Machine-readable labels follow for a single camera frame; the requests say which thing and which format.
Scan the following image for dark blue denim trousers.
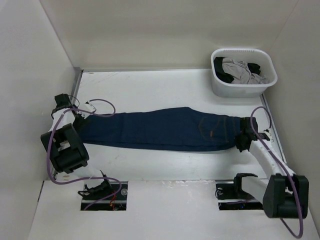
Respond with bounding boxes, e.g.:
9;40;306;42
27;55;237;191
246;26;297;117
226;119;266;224
78;107;241;152

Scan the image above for black garment in basket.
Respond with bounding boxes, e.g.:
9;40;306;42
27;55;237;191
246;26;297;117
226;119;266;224
213;57;262;84

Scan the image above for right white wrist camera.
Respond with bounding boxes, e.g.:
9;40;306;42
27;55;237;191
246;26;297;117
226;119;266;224
263;128;274;142

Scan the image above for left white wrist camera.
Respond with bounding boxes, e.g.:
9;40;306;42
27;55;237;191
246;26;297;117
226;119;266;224
82;101;97;115

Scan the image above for white plastic laundry basket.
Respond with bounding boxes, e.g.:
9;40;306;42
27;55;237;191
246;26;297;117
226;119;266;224
210;47;278;98

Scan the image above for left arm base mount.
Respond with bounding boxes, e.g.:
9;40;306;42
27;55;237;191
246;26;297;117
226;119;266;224
78;182;129;212

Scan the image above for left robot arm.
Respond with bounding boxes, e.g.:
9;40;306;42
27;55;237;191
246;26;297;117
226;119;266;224
40;93;115;200

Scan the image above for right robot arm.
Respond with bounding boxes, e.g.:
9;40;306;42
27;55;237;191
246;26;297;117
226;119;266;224
231;117;309;219

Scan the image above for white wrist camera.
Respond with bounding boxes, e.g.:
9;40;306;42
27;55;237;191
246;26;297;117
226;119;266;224
82;101;97;115
263;128;274;142

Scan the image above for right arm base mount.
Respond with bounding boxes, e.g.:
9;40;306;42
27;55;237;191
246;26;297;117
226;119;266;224
214;180;263;211

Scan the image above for grey garment in basket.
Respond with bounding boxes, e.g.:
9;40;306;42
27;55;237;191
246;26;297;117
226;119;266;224
220;58;271;85

